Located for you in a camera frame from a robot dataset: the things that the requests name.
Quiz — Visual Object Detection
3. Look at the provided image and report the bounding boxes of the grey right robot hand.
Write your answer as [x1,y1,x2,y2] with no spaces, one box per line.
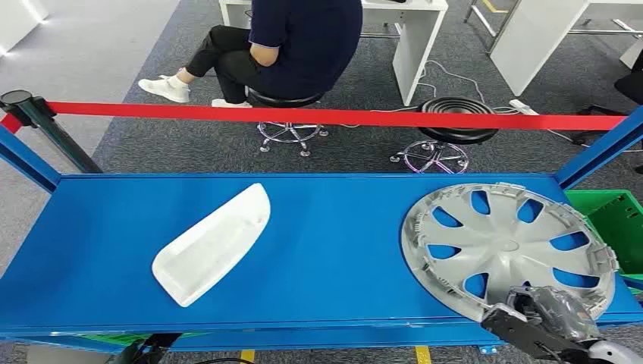
[506,286,603,344]

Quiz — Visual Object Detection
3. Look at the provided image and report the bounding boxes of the silver plastic wheel hubcap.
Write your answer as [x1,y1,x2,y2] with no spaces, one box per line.
[400,182,619,324]

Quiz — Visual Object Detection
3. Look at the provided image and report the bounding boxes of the blue metal shelf rack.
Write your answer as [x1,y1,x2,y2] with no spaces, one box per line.
[0,106,643,353]

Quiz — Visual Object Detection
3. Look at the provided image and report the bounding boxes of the white elongated plastic part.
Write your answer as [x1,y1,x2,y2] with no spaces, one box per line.
[151,183,271,309]

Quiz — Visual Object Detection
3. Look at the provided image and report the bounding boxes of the green plastic crate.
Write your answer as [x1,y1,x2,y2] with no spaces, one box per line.
[565,189,643,284]
[80,331,208,347]

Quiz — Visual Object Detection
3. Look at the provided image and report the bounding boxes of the white power strip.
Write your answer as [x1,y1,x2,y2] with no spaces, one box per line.
[508,99,539,117]

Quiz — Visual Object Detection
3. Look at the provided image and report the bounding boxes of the black round stool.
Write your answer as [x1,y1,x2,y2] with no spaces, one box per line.
[389,96,499,175]
[246,87,330,158]

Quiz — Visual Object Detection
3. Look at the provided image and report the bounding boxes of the white desk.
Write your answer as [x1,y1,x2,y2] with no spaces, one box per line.
[218,0,449,106]
[489,0,643,97]

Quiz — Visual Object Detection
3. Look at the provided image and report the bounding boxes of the red barrier belt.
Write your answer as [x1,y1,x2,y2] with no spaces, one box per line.
[0,112,24,135]
[45,100,627,133]

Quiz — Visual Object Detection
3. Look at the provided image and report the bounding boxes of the person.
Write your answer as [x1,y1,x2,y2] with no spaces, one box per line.
[138,0,364,109]

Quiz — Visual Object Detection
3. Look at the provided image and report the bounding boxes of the white cable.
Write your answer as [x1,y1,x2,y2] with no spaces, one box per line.
[341,59,513,127]

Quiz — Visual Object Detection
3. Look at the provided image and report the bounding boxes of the black stanchion post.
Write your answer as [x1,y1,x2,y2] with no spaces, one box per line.
[0,89,104,175]

